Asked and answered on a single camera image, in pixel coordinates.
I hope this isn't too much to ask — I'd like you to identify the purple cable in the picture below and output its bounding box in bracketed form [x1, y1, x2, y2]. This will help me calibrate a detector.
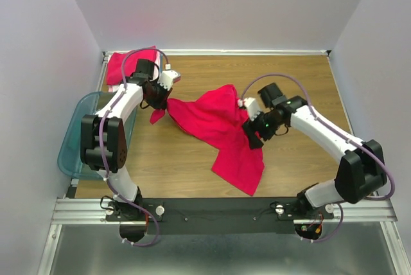
[99, 48, 170, 211]
[240, 73, 396, 200]

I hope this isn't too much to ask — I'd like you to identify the aluminium frame rail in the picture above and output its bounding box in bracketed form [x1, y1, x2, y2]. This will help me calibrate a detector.
[51, 199, 398, 225]

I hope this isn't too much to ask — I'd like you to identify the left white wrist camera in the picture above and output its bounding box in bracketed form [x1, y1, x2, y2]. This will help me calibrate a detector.
[157, 69, 181, 91]

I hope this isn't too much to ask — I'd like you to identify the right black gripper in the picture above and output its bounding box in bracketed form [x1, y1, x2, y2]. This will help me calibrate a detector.
[240, 107, 283, 150]

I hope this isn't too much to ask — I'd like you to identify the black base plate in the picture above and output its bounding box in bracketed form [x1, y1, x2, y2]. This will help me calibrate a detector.
[100, 197, 334, 236]

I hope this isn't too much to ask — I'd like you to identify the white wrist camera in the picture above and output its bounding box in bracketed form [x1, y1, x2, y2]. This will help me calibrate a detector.
[238, 97, 263, 121]
[157, 69, 181, 91]

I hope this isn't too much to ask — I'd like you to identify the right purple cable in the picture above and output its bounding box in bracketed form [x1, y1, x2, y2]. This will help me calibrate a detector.
[240, 73, 396, 200]

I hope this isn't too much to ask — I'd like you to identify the teal plastic bin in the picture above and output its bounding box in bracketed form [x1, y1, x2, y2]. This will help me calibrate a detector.
[57, 87, 143, 179]

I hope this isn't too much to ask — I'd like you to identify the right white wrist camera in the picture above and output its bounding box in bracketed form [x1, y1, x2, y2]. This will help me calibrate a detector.
[238, 97, 263, 121]

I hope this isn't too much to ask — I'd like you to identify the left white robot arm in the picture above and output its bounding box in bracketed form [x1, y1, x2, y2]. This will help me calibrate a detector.
[80, 59, 180, 220]

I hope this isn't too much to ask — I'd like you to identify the metal lower shelf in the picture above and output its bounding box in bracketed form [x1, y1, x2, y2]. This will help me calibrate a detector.
[39, 222, 410, 274]

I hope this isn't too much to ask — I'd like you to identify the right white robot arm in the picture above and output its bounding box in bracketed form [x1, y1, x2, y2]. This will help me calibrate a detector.
[238, 83, 387, 218]

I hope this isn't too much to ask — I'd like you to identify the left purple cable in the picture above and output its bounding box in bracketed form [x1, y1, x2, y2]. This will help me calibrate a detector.
[99, 48, 170, 211]

